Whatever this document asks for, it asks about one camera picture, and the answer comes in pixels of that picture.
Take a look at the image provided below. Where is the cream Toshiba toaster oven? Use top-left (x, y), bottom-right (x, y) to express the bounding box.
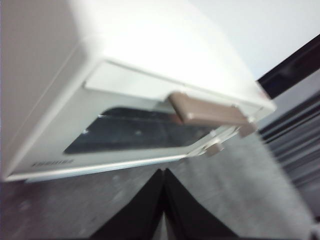
top-left (0, 0), bottom-right (278, 183)

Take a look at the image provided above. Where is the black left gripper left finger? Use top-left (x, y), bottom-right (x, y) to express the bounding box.
top-left (89, 168), bottom-right (165, 240)

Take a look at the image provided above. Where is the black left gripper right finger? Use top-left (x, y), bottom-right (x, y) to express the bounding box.
top-left (163, 168), bottom-right (240, 240)

